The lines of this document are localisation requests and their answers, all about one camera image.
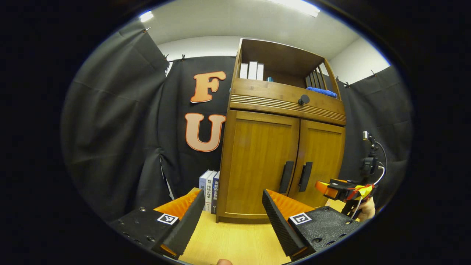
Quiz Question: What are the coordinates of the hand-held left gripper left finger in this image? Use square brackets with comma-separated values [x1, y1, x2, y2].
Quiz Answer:
[109, 188, 206, 260]

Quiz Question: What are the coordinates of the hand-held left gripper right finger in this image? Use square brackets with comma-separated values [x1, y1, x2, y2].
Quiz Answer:
[262, 189, 363, 261]

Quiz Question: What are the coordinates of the black door handle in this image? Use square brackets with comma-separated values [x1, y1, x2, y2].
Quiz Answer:
[298, 162, 313, 192]
[279, 161, 295, 194]

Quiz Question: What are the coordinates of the wooden cabinet door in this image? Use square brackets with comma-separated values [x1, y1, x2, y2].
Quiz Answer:
[288, 119, 346, 208]
[220, 110, 300, 219]

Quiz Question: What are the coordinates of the wooden double-door shoe cabinet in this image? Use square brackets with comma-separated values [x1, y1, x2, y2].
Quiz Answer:
[215, 38, 347, 224]

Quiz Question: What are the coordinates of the wooden cabinet drawer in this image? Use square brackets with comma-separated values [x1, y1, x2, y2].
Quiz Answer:
[229, 78, 347, 126]

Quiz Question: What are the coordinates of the white book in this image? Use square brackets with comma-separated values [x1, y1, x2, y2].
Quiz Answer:
[205, 171, 217, 213]

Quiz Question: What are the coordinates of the pale blue book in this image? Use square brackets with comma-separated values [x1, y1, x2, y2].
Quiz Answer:
[199, 170, 214, 212]

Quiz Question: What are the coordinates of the dark blue book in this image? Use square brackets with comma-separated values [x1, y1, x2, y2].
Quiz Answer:
[211, 171, 220, 215]

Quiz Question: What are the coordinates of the blue folded towel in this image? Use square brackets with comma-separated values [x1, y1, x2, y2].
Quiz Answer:
[306, 86, 337, 99]

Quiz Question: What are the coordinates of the black backdrop cloth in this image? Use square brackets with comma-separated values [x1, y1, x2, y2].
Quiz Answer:
[61, 20, 414, 221]

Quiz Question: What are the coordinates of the long ceiling light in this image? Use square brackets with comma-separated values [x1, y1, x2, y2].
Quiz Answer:
[272, 0, 321, 18]

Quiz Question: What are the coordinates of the black camera stand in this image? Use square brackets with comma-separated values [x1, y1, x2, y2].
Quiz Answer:
[360, 131, 387, 186]

